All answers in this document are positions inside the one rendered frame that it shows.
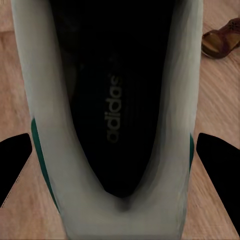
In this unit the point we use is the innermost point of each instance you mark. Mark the sandal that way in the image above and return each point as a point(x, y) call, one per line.
point(219, 43)

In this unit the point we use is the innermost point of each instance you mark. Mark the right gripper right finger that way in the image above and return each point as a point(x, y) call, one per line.
point(222, 163)

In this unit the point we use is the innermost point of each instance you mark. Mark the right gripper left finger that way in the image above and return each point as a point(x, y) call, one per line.
point(14, 153)

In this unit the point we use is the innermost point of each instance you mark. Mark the gym shoe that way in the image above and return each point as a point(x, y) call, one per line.
point(112, 90)

